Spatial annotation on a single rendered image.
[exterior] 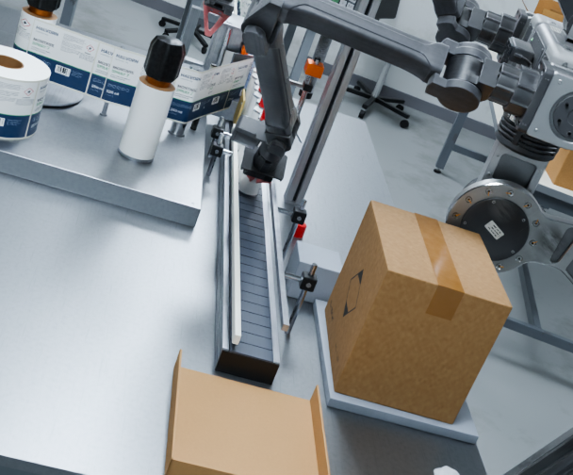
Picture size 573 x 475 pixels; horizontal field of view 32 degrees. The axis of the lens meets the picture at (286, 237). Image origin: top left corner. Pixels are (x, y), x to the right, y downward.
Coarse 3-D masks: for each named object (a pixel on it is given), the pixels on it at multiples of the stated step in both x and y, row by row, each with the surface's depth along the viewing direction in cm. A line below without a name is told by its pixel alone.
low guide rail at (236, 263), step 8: (232, 128) 273; (232, 144) 262; (232, 160) 253; (232, 168) 248; (232, 176) 244; (232, 184) 240; (232, 192) 235; (232, 200) 232; (232, 208) 228; (232, 216) 224; (232, 224) 220; (232, 232) 217; (232, 240) 213; (232, 248) 210; (232, 256) 207; (232, 264) 204; (232, 272) 201; (232, 280) 198; (232, 288) 195; (232, 296) 193; (232, 304) 190; (232, 312) 187; (232, 320) 185; (240, 320) 183; (232, 328) 182; (240, 328) 180; (232, 336) 180; (240, 336) 178
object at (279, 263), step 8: (272, 184) 232; (272, 192) 228; (272, 200) 224; (272, 208) 221; (272, 216) 218; (272, 224) 215; (280, 240) 207; (280, 248) 204; (280, 256) 200; (280, 264) 198; (280, 272) 194; (280, 280) 192; (280, 288) 189; (280, 296) 187; (280, 304) 184; (280, 312) 183; (280, 320) 181; (288, 320) 179
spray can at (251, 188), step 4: (244, 176) 241; (240, 180) 242; (244, 180) 241; (248, 180) 241; (240, 184) 242; (244, 184) 241; (248, 184) 241; (252, 184) 241; (256, 184) 241; (260, 184) 242; (240, 188) 242; (244, 188) 242; (248, 188) 241; (252, 188) 241; (256, 188) 242; (240, 192) 242; (244, 192) 242; (248, 192) 242; (252, 192) 242; (256, 192) 243; (248, 196) 242; (252, 196) 243
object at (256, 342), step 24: (240, 216) 231; (240, 240) 220; (264, 240) 224; (240, 264) 210; (264, 264) 214; (240, 288) 201; (264, 288) 204; (240, 312) 193; (264, 312) 196; (264, 336) 188; (264, 360) 181
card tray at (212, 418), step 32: (192, 384) 175; (224, 384) 178; (192, 416) 167; (224, 416) 170; (256, 416) 173; (288, 416) 176; (320, 416) 173; (192, 448) 159; (224, 448) 162; (256, 448) 165; (288, 448) 168; (320, 448) 167
